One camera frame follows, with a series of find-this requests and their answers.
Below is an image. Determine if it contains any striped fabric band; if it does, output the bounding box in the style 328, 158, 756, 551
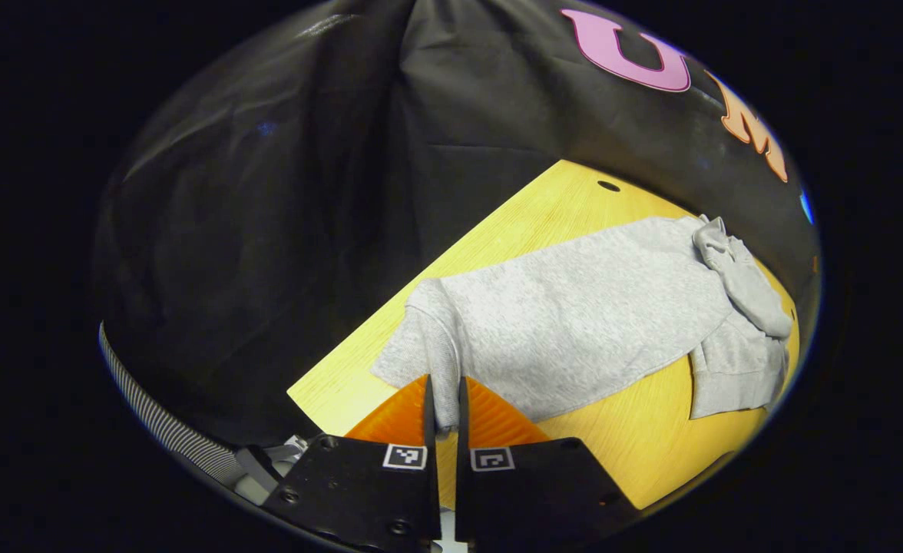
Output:
98, 321, 246, 486

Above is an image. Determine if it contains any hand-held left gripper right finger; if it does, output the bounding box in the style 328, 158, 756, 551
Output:
455, 376, 641, 551

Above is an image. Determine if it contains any grey sweatshirt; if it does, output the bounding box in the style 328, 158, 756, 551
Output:
370, 214, 795, 431

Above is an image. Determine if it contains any grey clamp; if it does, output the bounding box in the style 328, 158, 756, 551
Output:
233, 433, 311, 504

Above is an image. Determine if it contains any black backdrop cloth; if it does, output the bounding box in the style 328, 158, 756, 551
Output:
91, 0, 822, 450

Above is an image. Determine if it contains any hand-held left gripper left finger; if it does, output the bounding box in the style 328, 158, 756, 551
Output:
261, 374, 443, 551

